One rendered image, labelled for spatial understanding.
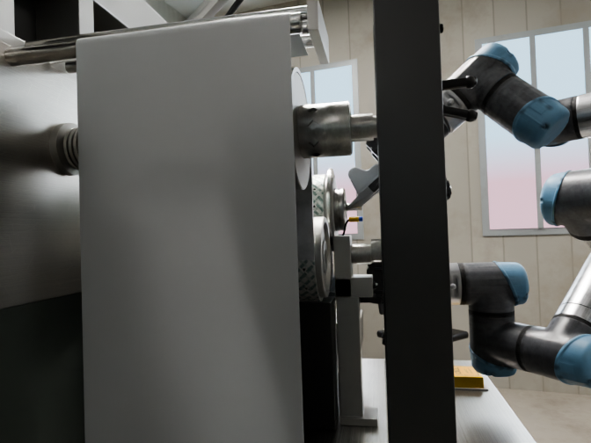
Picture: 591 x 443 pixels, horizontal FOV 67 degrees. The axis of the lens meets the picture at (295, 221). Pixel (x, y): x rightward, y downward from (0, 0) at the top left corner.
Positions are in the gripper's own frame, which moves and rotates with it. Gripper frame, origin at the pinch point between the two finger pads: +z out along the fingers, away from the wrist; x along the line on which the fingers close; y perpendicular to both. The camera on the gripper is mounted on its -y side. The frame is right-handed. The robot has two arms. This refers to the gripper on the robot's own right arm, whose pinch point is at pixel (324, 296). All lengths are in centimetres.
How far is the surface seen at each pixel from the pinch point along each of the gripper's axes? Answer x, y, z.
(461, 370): -10.1, -16.5, -25.9
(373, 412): 9.4, -17.7, -8.7
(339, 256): 12.0, 8.3, -4.4
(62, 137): 34, 26, 29
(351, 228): -286, 14, 11
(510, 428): 10.4, -19.0, -29.5
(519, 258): -268, -13, -111
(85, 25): 26, 44, 31
